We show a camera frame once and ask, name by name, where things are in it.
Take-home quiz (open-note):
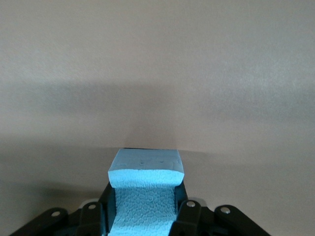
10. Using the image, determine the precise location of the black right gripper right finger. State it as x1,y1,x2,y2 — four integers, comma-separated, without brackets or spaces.
169,183,269,236

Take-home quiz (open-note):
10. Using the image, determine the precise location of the brown table cover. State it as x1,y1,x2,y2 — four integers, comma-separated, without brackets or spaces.
0,0,315,236

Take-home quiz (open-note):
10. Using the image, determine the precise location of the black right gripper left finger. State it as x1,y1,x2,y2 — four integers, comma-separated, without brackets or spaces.
9,183,116,236

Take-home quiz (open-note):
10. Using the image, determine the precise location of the blue foam block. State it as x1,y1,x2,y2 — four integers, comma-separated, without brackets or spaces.
107,148,186,236

